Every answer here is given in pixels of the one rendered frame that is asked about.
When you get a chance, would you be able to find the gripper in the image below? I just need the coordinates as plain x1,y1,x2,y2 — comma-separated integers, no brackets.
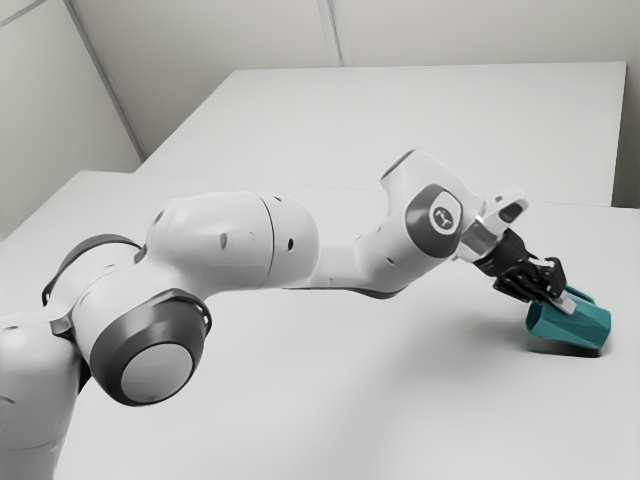
476,229,577,316

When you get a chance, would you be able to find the teal faceted mug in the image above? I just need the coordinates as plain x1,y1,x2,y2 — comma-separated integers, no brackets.
525,286,614,351

